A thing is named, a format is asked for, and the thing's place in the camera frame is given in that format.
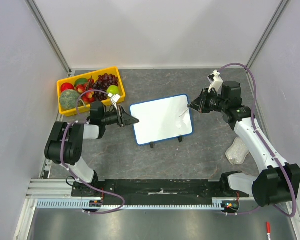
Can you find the yellow plastic fruit bin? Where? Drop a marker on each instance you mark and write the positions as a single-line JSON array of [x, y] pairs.
[[92, 77]]

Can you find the green apple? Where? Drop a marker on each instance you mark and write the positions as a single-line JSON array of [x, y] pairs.
[[113, 90]]

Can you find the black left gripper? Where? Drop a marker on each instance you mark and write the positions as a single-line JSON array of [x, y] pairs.
[[129, 119]]

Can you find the red apple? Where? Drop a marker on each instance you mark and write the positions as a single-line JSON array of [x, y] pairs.
[[66, 86]]

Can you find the aluminium frame rail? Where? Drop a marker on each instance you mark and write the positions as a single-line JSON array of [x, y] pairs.
[[48, 189]]

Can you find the dark purple grape bunch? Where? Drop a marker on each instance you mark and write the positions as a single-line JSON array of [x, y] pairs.
[[103, 83]]

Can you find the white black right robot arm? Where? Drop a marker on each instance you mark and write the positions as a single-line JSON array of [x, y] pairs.
[[278, 181]]

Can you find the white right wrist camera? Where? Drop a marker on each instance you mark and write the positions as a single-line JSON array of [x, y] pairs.
[[215, 81]]

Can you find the green netted melon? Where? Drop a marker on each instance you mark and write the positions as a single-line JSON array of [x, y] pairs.
[[68, 99]]

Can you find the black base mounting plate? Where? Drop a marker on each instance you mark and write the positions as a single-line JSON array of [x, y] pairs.
[[159, 192]]

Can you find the blue framed whiteboard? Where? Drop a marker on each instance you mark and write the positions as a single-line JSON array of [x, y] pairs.
[[159, 119]]

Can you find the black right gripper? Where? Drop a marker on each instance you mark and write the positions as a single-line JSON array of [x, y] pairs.
[[204, 101]]

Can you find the white bead eraser pad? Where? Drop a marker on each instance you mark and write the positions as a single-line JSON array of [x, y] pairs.
[[237, 152]]

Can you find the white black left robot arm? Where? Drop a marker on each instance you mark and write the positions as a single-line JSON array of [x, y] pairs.
[[65, 145]]

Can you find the red yellow small fruits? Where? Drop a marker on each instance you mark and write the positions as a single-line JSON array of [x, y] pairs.
[[88, 97]]

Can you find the red marker pen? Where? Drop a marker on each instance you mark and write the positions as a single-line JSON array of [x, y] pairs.
[[268, 230]]

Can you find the green lime fruit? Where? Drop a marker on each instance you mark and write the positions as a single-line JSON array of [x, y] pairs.
[[80, 81]]

